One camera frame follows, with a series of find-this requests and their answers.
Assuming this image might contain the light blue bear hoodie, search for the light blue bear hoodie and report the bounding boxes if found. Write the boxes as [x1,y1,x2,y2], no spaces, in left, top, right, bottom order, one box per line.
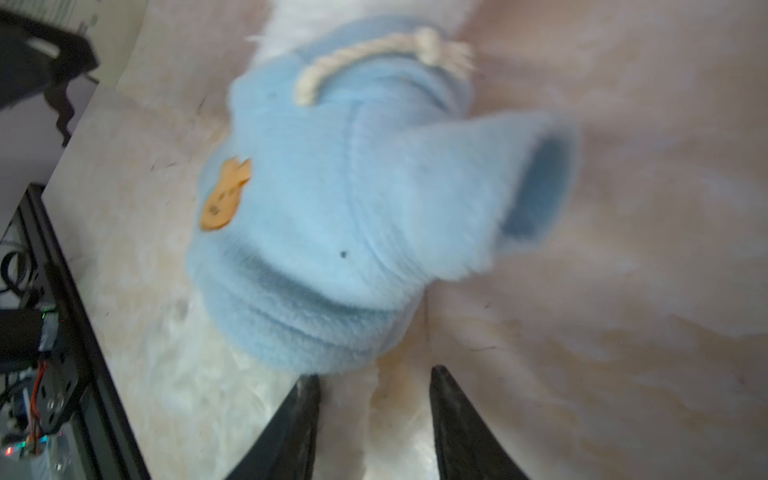
[187,16,579,374]

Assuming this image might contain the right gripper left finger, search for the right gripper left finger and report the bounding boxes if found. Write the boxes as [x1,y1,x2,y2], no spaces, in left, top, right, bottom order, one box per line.
[226,375,321,480]

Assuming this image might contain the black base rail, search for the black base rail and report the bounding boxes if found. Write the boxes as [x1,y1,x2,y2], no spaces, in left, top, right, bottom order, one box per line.
[1,184,150,479]

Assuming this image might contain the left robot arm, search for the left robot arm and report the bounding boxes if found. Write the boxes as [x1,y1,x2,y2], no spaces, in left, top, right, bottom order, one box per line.
[1,9,99,146]

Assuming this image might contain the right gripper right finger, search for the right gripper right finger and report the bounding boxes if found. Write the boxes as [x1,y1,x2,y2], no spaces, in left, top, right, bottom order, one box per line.
[429,365,528,480]

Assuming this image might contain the white teddy bear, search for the white teddy bear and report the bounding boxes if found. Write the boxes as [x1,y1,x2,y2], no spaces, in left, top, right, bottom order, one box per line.
[119,0,481,480]

